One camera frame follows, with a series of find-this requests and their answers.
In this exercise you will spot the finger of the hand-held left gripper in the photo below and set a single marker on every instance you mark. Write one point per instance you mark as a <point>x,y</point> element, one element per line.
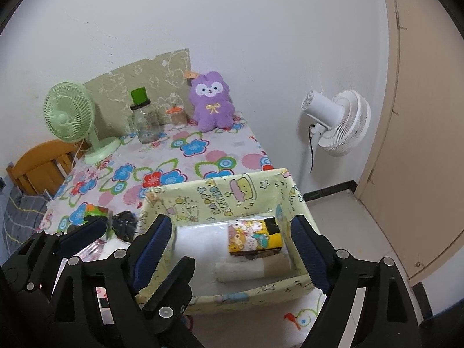
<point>85,235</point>
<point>174,293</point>

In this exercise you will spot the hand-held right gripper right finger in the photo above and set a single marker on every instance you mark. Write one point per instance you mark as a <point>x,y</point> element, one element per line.
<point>308,253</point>

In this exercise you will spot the green tissue pack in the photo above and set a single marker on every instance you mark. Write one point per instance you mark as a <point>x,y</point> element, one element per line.
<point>96,213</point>

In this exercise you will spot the floral tablecloth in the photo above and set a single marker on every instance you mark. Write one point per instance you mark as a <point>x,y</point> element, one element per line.
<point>203,159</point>

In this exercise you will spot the white fan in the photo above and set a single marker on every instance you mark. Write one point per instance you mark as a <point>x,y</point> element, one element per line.
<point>340,123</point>

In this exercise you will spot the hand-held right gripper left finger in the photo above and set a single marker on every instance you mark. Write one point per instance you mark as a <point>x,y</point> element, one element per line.
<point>156,246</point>

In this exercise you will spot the white rolled towel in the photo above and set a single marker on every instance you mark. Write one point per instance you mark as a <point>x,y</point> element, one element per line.
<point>250,270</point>

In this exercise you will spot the black plastic bag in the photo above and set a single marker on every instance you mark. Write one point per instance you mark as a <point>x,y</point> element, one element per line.
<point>124,226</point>

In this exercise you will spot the yellow cartoon storage box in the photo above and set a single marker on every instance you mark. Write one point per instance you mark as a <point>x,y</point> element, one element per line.
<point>224,195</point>

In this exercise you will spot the purple plush rabbit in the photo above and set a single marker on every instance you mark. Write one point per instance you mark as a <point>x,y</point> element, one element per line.
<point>212,105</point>

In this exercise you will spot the cotton swab jar orange lid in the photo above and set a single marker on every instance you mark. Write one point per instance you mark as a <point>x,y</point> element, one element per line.
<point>177,118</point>

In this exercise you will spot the green desk fan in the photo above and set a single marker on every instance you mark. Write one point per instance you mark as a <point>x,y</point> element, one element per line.
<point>67,116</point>

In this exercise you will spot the grey plaid pillow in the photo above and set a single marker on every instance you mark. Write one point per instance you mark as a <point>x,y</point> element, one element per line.
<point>21,217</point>

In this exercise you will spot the wooden chair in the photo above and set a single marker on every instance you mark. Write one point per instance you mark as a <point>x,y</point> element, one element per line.
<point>40,163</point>

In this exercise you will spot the yellow cartoon tissue pack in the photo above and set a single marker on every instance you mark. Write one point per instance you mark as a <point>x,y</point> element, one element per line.
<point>253,235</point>

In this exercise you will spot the glass jar green lid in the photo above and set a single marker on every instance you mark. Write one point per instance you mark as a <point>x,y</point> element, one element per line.
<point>145,123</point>

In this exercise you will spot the patterned cardboard panel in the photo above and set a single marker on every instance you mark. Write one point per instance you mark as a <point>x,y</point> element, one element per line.
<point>119,79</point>

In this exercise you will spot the beige door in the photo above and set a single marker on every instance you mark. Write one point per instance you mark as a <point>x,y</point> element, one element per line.
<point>417,116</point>

